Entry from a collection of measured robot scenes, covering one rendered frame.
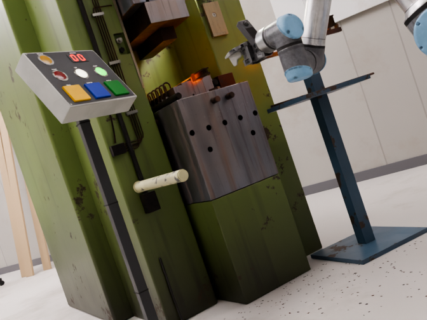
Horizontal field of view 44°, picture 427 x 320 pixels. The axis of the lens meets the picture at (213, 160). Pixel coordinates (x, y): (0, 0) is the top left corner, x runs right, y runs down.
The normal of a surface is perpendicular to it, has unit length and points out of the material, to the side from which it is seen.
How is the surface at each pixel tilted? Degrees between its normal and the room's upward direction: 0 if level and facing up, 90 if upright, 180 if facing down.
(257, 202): 90
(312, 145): 90
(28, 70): 90
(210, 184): 90
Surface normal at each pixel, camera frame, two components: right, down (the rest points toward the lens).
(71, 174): 0.48, -0.14
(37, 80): -0.54, 0.21
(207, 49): -0.81, 0.29
